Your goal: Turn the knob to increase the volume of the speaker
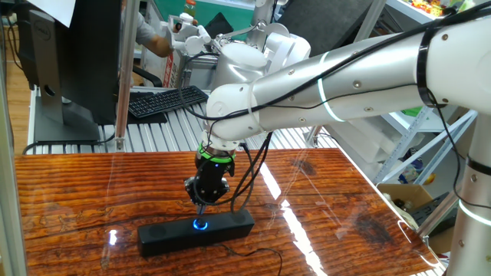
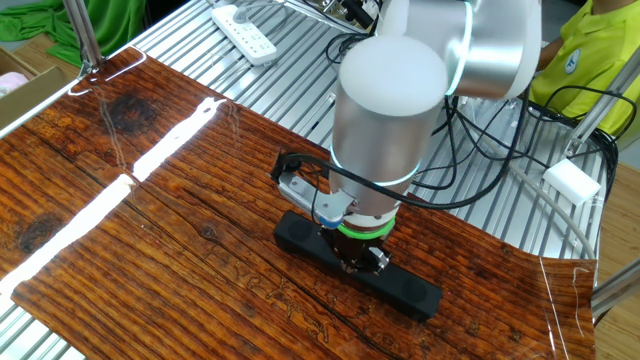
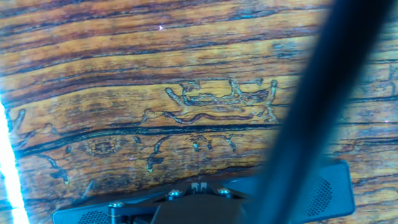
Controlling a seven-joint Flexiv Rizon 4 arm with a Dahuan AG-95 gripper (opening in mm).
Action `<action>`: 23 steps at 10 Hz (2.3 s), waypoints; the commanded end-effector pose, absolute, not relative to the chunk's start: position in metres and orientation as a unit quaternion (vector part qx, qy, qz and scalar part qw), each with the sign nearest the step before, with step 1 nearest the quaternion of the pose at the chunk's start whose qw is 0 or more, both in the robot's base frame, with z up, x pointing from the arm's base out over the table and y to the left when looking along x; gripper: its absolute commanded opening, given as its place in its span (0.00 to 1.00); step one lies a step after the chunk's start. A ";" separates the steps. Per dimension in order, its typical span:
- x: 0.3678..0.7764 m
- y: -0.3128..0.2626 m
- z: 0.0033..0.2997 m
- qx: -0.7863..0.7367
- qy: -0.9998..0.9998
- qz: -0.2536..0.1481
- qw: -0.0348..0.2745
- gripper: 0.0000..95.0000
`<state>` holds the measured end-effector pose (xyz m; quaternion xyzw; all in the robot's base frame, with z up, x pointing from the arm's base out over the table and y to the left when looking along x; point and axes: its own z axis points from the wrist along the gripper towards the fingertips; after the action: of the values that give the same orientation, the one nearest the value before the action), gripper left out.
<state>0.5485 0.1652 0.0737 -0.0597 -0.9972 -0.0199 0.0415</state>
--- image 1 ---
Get white paper sheet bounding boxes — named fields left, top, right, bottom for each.
left=26, top=0, right=77, bottom=28

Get bare person forearm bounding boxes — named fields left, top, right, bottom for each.
left=145, top=34, right=173, bottom=58

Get person's arm grey sleeve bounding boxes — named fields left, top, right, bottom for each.
left=121, top=7, right=157, bottom=46

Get colourful snack packs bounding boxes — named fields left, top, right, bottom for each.
left=412, top=0, right=448, bottom=16

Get white rounded robot base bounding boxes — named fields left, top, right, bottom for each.
left=264, top=22, right=311, bottom=74

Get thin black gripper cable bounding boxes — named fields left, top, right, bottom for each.
left=229, top=132, right=274, bottom=214

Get black speaker bar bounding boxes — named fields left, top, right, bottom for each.
left=137, top=209, right=256, bottom=258

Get thin black speaker cable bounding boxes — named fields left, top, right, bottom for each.
left=218, top=243, right=284, bottom=276

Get white haptic control device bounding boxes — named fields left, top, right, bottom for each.
left=160, top=12, right=269, bottom=57

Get black keyboard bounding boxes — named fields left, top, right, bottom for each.
left=127, top=84, right=210, bottom=119

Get white carton red print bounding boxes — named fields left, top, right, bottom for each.
left=163, top=51, right=176, bottom=88

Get dark grey foam panel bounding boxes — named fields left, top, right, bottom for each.
left=275, top=0, right=375, bottom=66

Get silver metal case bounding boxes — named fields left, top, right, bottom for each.
left=178, top=51, right=216, bottom=90

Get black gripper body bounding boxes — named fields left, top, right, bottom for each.
left=193, top=155, right=236, bottom=202

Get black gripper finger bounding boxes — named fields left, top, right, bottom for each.
left=202, top=179, right=231, bottom=215
left=184, top=176, right=203, bottom=215

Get black monitor cable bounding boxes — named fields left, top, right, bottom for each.
left=22, top=132, right=116, bottom=155

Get black computer monitor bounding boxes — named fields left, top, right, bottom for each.
left=15, top=0, right=123, bottom=126

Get white shelving rack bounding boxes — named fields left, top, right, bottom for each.
left=371, top=0, right=480, bottom=185

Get black chair armrest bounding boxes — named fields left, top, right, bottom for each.
left=132, top=65, right=164, bottom=88

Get aluminium frame post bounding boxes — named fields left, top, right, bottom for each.
left=0, top=57, right=28, bottom=276
left=114, top=0, right=140, bottom=153
left=416, top=183, right=467, bottom=238

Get white foam packing slab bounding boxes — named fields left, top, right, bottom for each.
left=325, top=114, right=392, bottom=181

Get grey monitor stand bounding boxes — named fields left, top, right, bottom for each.
left=28, top=9, right=101, bottom=145

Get brown cardboard box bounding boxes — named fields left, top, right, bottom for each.
left=377, top=182, right=457, bottom=256

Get wood grain table mat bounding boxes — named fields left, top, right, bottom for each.
left=14, top=148, right=446, bottom=276

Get black flat device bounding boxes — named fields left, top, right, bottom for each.
left=410, top=191, right=461, bottom=231

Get thick black camera cable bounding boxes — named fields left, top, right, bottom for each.
left=176, top=3, right=491, bottom=122

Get black tablet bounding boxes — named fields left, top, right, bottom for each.
left=203, top=11, right=234, bottom=39

